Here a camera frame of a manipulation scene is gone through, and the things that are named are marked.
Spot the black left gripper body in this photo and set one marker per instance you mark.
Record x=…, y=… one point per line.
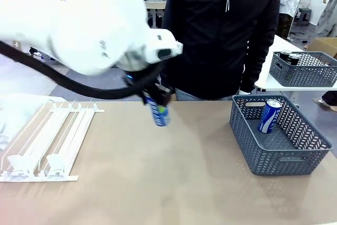
x=164, y=94

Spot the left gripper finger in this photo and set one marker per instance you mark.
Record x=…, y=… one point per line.
x=163, y=109
x=146, y=99

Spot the blue Pocari Sweat can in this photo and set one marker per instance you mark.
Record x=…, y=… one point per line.
x=268, y=118
x=160, y=117

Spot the grey plastic lattice basket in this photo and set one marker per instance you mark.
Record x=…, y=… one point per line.
x=305, y=74
x=266, y=154

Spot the person's left forearm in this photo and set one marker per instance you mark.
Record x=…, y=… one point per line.
x=259, y=61

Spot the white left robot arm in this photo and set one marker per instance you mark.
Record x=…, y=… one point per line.
x=79, y=24

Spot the person's right forearm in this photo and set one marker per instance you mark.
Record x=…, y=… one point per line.
x=171, y=73

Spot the white dispenser pusher plate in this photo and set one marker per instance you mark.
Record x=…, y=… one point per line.
x=55, y=163
x=17, y=163

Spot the person's left hand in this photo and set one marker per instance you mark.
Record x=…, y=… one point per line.
x=245, y=92

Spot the person in black jacket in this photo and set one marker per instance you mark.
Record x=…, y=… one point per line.
x=218, y=38

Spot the grey background workbench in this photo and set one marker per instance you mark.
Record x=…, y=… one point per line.
x=155, y=11

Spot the white side table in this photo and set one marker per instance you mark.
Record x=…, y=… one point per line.
x=268, y=64

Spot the white plastic sheet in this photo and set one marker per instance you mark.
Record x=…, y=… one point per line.
x=18, y=109

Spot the dark patterned skirt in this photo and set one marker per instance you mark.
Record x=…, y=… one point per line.
x=285, y=24

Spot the dark grey step stool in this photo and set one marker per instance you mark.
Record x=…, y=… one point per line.
x=303, y=17

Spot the brown cardboard box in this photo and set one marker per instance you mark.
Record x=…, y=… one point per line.
x=322, y=46

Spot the background person leg with shoe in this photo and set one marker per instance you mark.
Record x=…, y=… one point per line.
x=330, y=98

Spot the grey dress mannequin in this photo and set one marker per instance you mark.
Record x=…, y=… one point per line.
x=327, y=17

